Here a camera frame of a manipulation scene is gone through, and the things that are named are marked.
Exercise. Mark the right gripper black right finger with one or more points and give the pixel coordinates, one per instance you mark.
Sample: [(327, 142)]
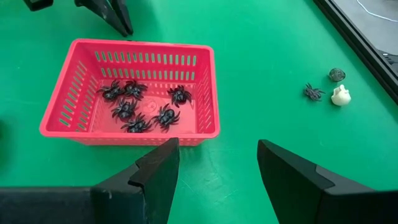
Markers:
[(295, 186)]

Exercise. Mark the red plastic basket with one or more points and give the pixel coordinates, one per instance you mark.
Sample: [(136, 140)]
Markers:
[(149, 104)]

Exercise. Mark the beige plastic skull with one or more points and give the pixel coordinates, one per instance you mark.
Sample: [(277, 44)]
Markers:
[(341, 95)]

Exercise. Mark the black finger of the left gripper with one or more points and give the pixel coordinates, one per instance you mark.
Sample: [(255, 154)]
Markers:
[(102, 12), (124, 15)]

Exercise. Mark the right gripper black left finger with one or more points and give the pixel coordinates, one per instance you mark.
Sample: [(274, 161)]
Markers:
[(149, 186)]

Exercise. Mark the green table mat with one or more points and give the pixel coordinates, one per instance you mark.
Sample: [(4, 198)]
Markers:
[(264, 109)]

